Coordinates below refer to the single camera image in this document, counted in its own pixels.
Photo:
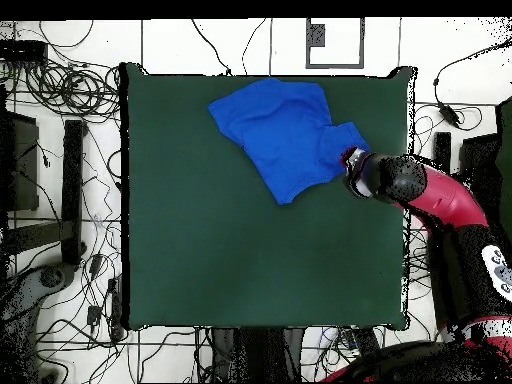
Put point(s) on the small black adapter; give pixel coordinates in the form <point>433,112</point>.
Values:
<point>93,316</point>

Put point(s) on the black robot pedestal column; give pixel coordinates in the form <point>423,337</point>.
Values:
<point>256,356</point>

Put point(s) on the black electronics box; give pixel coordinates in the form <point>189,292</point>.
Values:
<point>22,51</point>

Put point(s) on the black cabinet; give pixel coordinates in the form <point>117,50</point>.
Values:
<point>24,168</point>
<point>480,160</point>

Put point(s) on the grey square floor frame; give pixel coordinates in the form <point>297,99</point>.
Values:
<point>316,36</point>

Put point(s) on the dark green table cloth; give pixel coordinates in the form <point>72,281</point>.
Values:
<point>200,240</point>

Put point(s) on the long black stand bar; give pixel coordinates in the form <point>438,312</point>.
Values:
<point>442,146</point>
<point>72,192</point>

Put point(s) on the grey stand foot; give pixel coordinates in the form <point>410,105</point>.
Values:
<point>24,296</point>

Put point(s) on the black power strip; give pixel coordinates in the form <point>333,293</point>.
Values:
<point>364,338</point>
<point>116,308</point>

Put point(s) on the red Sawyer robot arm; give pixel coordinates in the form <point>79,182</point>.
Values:
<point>440,196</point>

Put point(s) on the blue shirt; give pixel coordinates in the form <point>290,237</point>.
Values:
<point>288,132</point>

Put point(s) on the black power adapter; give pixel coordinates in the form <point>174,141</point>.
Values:
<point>448,114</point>

